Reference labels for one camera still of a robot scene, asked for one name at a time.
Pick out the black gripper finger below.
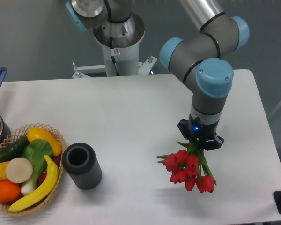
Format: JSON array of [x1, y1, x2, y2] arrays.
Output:
[[203, 135, 224, 151], [177, 119, 192, 141]]

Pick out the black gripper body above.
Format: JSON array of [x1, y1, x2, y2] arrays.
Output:
[[188, 111, 219, 143]]

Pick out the red tulip bouquet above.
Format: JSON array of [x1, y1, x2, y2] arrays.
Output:
[[156, 140, 216, 193]]

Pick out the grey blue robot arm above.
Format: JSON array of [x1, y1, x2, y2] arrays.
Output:
[[65, 0, 250, 150]]

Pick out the dark grey ribbed vase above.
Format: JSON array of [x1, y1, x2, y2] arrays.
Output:
[[61, 142, 103, 190]]

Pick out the dark red vegetable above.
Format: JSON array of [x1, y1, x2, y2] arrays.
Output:
[[37, 156, 61, 187]]

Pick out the yellow banana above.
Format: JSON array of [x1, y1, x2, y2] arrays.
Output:
[[8, 155, 59, 212]]

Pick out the green bok choy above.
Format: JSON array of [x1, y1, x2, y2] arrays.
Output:
[[21, 139, 52, 195]]

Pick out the woven wicker basket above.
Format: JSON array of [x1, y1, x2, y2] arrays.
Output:
[[0, 123, 66, 216]]

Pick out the green cucumber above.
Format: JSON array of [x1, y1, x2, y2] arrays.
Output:
[[0, 136, 29, 163]]

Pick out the beige round disc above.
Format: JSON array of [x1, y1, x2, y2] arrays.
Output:
[[5, 157, 33, 183]]

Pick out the orange fruit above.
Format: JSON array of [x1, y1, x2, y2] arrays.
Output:
[[0, 180, 21, 203]]

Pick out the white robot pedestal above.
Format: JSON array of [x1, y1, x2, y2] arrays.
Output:
[[72, 13, 157, 78]]

